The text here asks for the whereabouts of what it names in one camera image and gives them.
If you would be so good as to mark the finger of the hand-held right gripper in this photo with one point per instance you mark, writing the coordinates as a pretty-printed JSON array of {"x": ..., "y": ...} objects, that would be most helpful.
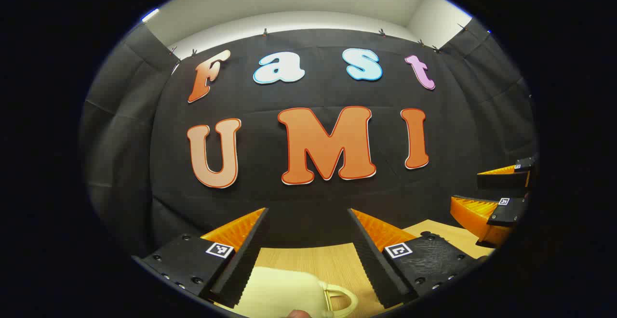
[
  {"x": 501, "y": 180},
  {"x": 511, "y": 212}
]

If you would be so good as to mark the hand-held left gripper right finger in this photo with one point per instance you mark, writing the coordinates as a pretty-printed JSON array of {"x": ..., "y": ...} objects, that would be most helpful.
[{"x": 371, "y": 265}]

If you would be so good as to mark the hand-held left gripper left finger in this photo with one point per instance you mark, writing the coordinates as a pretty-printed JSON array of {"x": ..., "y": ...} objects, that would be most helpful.
[{"x": 248, "y": 260}]

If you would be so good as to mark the pale yellow suitcase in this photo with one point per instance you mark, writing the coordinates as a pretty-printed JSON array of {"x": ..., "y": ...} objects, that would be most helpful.
[{"x": 279, "y": 294}]

